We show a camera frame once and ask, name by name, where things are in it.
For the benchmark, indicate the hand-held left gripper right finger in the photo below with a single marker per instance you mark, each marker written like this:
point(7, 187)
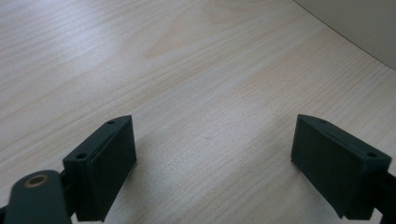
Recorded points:
point(330, 168)

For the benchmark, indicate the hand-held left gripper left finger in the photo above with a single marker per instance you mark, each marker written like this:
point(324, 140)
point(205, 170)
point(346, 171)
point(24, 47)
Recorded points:
point(102, 174)

